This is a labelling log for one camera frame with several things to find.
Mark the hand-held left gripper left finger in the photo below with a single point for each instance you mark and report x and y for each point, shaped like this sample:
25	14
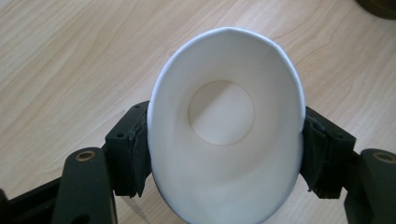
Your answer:
127	149

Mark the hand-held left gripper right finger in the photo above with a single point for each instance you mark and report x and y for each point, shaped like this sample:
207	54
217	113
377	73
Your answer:
330	155

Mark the white paper cup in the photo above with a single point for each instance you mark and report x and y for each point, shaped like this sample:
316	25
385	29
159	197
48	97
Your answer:
224	174

